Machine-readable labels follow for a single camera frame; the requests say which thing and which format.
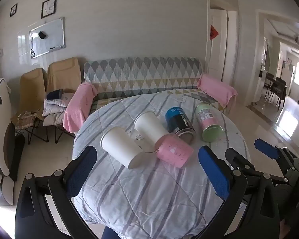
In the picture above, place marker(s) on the sofa with diamond-pattern cover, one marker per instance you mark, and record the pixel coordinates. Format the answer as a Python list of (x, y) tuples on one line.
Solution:
[(144, 77)]

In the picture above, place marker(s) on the white door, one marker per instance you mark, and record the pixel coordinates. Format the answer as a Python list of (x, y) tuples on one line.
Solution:
[(218, 44)]

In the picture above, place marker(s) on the blue and black can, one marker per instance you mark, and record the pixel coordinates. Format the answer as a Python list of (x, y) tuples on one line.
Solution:
[(179, 123)]

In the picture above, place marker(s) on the pink towel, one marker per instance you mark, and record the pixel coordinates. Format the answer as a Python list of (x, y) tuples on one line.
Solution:
[(78, 107), (218, 88)]

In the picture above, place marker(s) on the small black picture frame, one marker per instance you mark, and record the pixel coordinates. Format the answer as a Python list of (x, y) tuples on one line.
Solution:
[(13, 10)]

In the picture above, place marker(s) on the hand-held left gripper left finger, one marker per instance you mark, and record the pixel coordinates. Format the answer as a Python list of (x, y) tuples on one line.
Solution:
[(81, 171)]

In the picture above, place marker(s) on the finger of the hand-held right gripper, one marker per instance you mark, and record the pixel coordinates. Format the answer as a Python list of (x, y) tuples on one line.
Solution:
[(267, 149), (240, 159)]

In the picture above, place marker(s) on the pile of folded clothes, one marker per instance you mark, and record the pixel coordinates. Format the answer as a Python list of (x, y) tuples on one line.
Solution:
[(55, 108)]

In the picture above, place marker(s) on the black whiteboard eraser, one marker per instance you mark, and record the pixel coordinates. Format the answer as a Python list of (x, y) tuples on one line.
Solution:
[(42, 35)]

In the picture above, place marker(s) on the red diamond door sign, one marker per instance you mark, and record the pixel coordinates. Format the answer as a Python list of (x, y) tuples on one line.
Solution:
[(213, 31)]

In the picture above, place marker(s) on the checkered cloth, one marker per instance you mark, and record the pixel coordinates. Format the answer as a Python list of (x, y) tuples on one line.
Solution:
[(26, 119)]

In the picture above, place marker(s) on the dark folded garment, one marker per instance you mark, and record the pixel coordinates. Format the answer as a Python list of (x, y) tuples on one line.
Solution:
[(54, 94)]

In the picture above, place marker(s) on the striped light blue blanket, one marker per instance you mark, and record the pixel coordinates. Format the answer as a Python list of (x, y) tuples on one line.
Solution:
[(149, 194)]

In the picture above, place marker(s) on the whiteboard marker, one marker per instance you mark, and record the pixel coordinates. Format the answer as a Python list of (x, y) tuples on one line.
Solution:
[(55, 47)]

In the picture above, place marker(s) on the green and pink can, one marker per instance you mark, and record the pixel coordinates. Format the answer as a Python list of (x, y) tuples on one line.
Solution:
[(208, 119)]

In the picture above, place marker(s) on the dark blue cloth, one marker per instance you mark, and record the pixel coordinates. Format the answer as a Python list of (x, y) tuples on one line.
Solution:
[(110, 234)]

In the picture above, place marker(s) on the dark dining chair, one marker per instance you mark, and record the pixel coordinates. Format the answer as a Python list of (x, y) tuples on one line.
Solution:
[(279, 92), (269, 83)]

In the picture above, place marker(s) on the black picture frame line drawing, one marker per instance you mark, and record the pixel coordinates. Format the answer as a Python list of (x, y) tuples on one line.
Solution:
[(49, 7)]

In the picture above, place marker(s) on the pink plastic cup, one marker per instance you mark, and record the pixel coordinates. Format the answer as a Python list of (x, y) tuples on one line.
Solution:
[(174, 151)]

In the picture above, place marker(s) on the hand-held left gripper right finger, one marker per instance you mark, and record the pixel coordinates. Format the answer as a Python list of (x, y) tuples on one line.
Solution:
[(213, 176)]

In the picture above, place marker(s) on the wall whiteboard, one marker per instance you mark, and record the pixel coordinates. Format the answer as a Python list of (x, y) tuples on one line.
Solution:
[(47, 37)]

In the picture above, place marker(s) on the tan folding chair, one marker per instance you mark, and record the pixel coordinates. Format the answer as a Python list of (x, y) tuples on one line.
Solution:
[(63, 72), (32, 87)]

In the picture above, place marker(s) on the white paper cup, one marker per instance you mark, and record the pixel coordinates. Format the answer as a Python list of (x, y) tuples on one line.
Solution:
[(120, 146), (149, 127)]

